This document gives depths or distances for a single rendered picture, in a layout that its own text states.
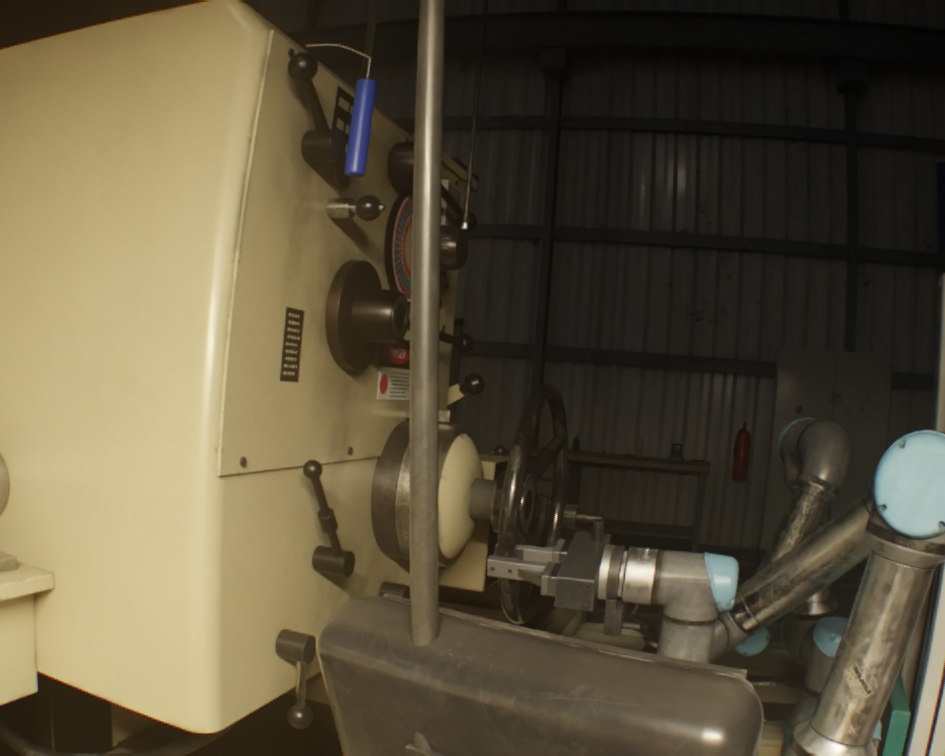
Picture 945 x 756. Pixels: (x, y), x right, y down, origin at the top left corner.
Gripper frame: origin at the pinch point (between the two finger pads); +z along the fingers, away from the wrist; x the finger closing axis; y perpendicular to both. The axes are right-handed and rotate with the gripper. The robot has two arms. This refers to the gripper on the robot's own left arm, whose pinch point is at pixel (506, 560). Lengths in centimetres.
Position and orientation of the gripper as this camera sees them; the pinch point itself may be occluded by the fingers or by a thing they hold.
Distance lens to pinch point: 111.4
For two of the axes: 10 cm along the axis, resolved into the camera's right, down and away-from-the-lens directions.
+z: -9.5, -0.7, 2.9
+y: -0.1, -9.6, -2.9
